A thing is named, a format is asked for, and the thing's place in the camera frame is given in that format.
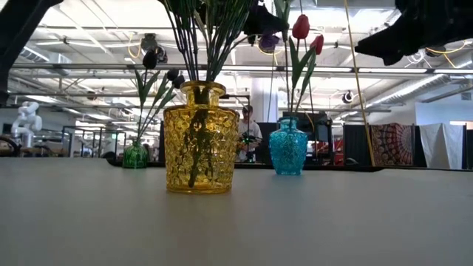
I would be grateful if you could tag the black computer monitor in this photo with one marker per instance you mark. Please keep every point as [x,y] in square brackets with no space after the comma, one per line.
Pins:
[319,127]

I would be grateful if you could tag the small green glass vase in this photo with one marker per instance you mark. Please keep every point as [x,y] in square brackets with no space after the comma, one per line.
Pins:
[135,159]

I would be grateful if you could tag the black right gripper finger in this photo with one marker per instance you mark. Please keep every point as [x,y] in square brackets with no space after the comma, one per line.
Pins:
[388,46]

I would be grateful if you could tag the amber textured glass vase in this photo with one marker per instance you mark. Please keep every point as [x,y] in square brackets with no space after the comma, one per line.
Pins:
[177,147]

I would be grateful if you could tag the black room divider panel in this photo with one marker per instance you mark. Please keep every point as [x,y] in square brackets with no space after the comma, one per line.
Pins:
[356,146]
[266,144]

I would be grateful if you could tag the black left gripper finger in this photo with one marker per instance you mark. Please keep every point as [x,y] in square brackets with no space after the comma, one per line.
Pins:
[269,20]

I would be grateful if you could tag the mandala pattern tapestry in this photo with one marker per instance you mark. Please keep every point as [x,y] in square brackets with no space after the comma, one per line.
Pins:
[391,144]

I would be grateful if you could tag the white hanging sheet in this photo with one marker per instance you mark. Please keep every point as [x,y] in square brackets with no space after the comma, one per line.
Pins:
[441,146]

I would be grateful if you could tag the person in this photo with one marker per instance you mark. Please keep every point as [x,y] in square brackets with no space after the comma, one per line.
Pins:
[248,127]

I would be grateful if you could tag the blue textured glass vase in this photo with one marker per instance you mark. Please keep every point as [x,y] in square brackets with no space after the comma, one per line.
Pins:
[288,151]

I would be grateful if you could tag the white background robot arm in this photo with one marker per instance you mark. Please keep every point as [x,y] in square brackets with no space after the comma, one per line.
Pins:
[27,122]

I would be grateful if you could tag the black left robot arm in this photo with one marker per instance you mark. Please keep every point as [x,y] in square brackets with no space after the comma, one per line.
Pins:
[18,29]

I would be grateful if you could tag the round black hanging reel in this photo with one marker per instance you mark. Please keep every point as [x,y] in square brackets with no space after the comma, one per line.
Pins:
[349,98]

